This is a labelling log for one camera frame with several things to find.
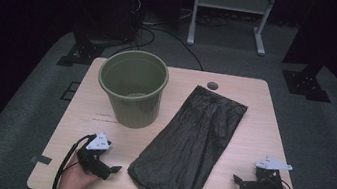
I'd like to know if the person's left hand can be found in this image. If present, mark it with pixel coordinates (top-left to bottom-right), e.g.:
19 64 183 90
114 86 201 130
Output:
54 152 103 189

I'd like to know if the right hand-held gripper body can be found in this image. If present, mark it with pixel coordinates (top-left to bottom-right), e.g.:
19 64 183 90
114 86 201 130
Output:
239 151 295 189

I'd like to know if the black metal stand base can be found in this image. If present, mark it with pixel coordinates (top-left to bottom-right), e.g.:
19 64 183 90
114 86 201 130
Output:
56 29 107 72
279 59 336 104

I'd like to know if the grey round table grommet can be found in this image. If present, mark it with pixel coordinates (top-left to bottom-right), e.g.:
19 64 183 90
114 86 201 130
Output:
206 80 220 92

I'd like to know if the white metal stand frame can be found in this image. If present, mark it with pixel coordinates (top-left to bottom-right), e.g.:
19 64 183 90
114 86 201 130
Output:
185 0 279 58

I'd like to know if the green plastic trash bin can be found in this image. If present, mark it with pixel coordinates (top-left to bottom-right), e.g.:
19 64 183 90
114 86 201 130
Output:
90 44 173 134

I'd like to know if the black plastic garbage bag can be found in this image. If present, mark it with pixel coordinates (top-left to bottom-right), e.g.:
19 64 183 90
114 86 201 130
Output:
124 76 252 189

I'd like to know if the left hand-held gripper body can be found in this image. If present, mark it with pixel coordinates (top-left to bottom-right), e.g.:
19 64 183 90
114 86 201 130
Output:
73 129 118 181

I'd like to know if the black floor cable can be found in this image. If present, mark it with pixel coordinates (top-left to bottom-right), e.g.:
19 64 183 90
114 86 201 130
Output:
109 22 210 72

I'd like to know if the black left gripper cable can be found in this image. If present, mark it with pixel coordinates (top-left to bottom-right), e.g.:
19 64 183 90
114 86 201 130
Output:
50 128 98 189

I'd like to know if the grey tape strip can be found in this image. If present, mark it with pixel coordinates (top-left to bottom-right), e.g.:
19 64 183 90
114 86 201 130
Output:
29 153 53 166

